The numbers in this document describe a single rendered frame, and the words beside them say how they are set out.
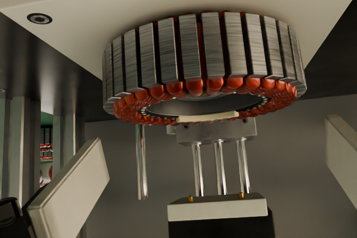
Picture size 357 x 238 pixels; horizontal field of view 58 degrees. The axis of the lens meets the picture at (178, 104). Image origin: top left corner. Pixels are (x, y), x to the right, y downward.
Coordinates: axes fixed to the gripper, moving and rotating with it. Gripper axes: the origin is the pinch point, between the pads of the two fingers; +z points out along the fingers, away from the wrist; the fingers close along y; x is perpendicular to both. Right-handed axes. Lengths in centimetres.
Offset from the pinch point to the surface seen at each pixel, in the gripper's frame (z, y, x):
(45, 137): 33.1, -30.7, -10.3
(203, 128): 12.1, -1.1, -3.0
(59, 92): 11.5, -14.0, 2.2
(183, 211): 0.5, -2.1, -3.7
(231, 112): 3.8, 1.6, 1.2
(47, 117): 29.0, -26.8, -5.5
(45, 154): 53, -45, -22
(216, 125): 12.2, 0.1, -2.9
